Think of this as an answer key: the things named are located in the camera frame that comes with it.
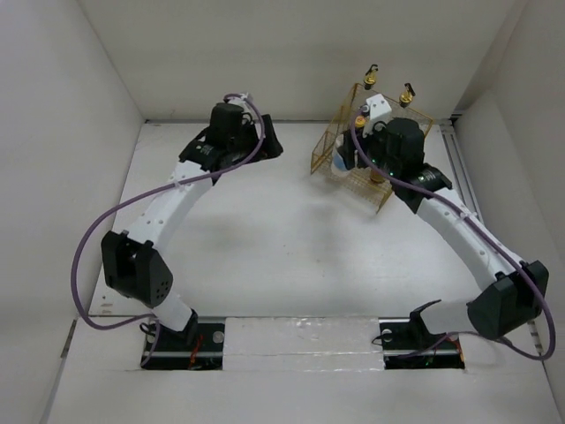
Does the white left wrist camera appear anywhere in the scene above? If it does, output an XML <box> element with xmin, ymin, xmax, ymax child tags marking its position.
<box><xmin>230</xmin><ymin>93</ymin><xmax>253</xmax><ymax>104</ymax></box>

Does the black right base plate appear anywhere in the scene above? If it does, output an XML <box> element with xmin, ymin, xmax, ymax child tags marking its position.
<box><xmin>372</xmin><ymin>299</ymin><xmax>465</xmax><ymax>370</ymax></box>

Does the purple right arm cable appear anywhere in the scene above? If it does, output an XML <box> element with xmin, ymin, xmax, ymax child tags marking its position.
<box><xmin>350</xmin><ymin>103</ymin><xmax>555</xmax><ymax>362</ymax></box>

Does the brown sauce bottle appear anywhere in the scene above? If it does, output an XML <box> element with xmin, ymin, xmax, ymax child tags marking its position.
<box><xmin>370</xmin><ymin>170</ymin><xmax>386</xmax><ymax>185</ymax></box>
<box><xmin>354</xmin><ymin>115</ymin><xmax>366</xmax><ymax>129</ymax></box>

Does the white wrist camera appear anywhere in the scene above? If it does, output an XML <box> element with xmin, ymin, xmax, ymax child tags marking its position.
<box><xmin>361</xmin><ymin>94</ymin><xmax>392</xmax><ymax>126</ymax></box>
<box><xmin>230</xmin><ymin>93</ymin><xmax>253</xmax><ymax>104</ymax></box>

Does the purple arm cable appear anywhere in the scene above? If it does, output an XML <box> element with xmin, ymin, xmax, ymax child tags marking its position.
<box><xmin>70</xmin><ymin>91</ymin><xmax>266</xmax><ymax>367</ymax></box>
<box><xmin>350</xmin><ymin>103</ymin><xmax>555</xmax><ymax>362</ymax></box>

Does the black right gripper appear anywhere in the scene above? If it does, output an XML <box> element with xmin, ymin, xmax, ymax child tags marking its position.
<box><xmin>337</xmin><ymin>117</ymin><xmax>400</xmax><ymax>179</ymax></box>

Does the spice jar silver lid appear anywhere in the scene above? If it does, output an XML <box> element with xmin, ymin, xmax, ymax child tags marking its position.
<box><xmin>330</xmin><ymin>134</ymin><xmax>350</xmax><ymax>178</ymax></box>

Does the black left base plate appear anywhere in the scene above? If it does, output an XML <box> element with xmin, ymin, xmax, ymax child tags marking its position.
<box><xmin>139</xmin><ymin>318</ymin><xmax>225</xmax><ymax>371</ymax></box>

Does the clear glass oil bottle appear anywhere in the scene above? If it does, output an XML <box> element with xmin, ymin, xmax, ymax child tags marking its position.
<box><xmin>398</xmin><ymin>82</ymin><xmax>416</xmax><ymax>109</ymax></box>

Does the aluminium side rail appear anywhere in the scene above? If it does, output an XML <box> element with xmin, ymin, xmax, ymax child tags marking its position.
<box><xmin>439</xmin><ymin>115</ymin><xmax>513</xmax><ymax>315</ymax></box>

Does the gold wire basket rack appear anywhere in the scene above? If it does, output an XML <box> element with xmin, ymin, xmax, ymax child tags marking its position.
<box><xmin>310</xmin><ymin>84</ymin><xmax>433</xmax><ymax>208</ymax></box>

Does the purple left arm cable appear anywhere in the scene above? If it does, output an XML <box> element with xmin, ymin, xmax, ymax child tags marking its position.
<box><xmin>70</xmin><ymin>91</ymin><xmax>266</xmax><ymax>367</ymax></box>

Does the glass oil bottle dark liquid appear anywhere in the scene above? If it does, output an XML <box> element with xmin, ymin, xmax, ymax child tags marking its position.
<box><xmin>362</xmin><ymin>64</ymin><xmax>379</xmax><ymax>91</ymax></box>

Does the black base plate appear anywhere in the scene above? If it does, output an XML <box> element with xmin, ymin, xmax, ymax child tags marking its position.
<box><xmin>372</xmin><ymin>299</ymin><xmax>465</xmax><ymax>370</ymax></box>
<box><xmin>139</xmin><ymin>318</ymin><xmax>225</xmax><ymax>371</ymax></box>

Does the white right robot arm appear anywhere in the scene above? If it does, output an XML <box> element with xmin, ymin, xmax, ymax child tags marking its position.
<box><xmin>336</xmin><ymin>114</ymin><xmax>550</xmax><ymax>350</ymax></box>

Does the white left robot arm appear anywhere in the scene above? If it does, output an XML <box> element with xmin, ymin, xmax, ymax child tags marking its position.
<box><xmin>101</xmin><ymin>100</ymin><xmax>283</xmax><ymax>351</ymax></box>

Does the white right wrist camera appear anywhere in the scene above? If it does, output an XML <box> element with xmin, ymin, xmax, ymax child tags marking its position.
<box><xmin>361</xmin><ymin>94</ymin><xmax>392</xmax><ymax>126</ymax></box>

